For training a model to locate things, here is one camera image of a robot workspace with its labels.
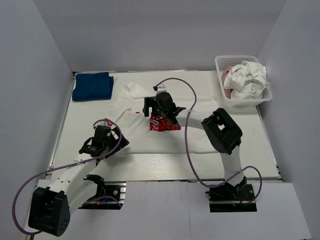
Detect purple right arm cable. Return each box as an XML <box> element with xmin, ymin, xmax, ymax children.
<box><xmin>152</xmin><ymin>77</ymin><xmax>263</xmax><ymax>206</ymax></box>

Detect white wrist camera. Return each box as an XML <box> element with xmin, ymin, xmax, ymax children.
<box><xmin>92</xmin><ymin>119</ymin><xmax>113</xmax><ymax>129</ymax></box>
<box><xmin>153</xmin><ymin>83</ymin><xmax>167</xmax><ymax>95</ymax></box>

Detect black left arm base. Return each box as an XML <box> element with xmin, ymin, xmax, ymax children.
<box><xmin>79</xmin><ymin>182</ymin><xmax>127</xmax><ymax>210</ymax></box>

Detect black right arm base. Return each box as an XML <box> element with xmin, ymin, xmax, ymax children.
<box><xmin>205</xmin><ymin>184</ymin><xmax>257</xmax><ymax>213</ymax></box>

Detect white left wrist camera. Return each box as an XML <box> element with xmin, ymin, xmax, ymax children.
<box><xmin>92</xmin><ymin>119</ymin><xmax>113</xmax><ymax>129</ymax></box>

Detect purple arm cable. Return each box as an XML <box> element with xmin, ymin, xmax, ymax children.
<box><xmin>11</xmin><ymin>118</ymin><xmax>123</xmax><ymax>235</ymax></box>
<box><xmin>152</xmin><ymin>77</ymin><xmax>263</xmax><ymax>206</ymax></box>

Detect white perforated plastic basket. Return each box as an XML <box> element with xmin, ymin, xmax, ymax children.
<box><xmin>215</xmin><ymin>55</ymin><xmax>273</xmax><ymax>107</ymax></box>

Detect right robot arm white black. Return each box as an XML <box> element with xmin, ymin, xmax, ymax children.
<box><xmin>142</xmin><ymin>91</ymin><xmax>247</xmax><ymax>196</ymax></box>

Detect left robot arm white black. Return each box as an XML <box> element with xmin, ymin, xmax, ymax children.
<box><xmin>28</xmin><ymin>125</ymin><xmax>129</xmax><ymax>237</ymax></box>

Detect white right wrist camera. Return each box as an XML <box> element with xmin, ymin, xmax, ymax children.
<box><xmin>153</xmin><ymin>83</ymin><xmax>167</xmax><ymax>95</ymax></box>

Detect pink printed t shirt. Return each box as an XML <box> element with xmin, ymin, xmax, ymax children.
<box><xmin>221</xmin><ymin>65</ymin><xmax>233</xmax><ymax>99</ymax></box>

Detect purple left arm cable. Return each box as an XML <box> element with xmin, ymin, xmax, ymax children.
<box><xmin>11</xmin><ymin>118</ymin><xmax>123</xmax><ymax>235</ymax></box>

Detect folded blue t shirt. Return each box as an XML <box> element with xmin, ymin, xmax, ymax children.
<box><xmin>72</xmin><ymin>72</ymin><xmax>114</xmax><ymax>102</ymax></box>

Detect white Coca-Cola t shirt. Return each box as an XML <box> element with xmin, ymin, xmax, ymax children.
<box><xmin>107</xmin><ymin>81</ymin><xmax>218</xmax><ymax>154</ymax></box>

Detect crumpled white t shirt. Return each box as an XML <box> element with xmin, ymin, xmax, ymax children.
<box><xmin>224</xmin><ymin>61</ymin><xmax>267</xmax><ymax>100</ymax></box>

